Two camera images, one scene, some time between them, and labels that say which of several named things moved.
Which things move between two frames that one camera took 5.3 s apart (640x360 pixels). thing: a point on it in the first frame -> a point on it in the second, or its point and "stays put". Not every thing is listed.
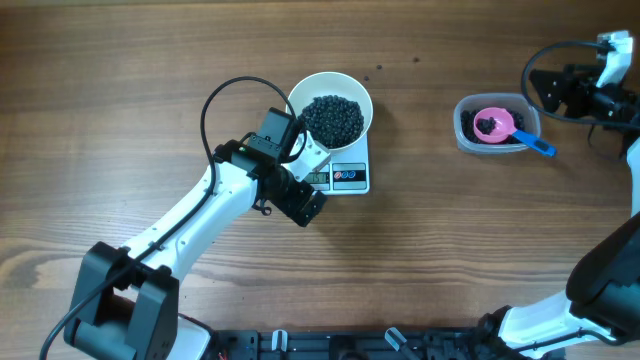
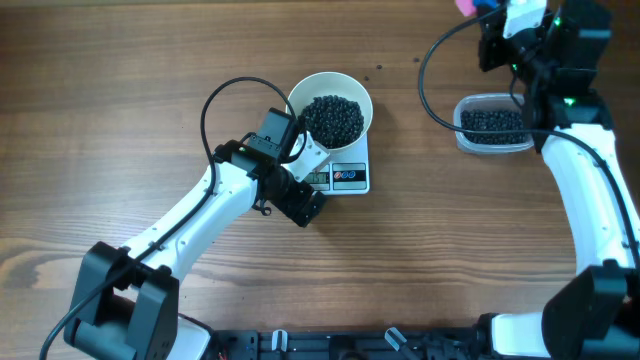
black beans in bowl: (332, 121) stays put
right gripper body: (607, 106) -> (517, 53)
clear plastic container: (495, 123) stays put
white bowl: (336, 84) stays put
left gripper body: (291, 196) stays put
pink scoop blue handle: (497, 125) -> (469, 7)
